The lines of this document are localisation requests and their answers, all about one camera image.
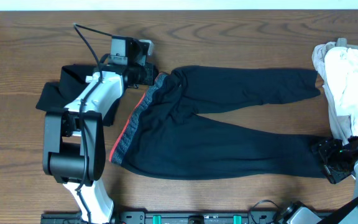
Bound dark navy leggings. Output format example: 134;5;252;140
109;65;323;180

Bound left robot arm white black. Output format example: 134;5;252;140
37;63;158;223

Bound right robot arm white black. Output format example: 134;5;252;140
275;137;358;224

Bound beige grey garment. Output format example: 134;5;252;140
311;38;358;144

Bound white crumpled garment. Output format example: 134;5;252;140
324;47;358;136

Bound folded black polo shirt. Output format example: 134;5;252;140
35;63;122;127

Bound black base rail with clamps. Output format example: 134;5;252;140
40;199;332;224

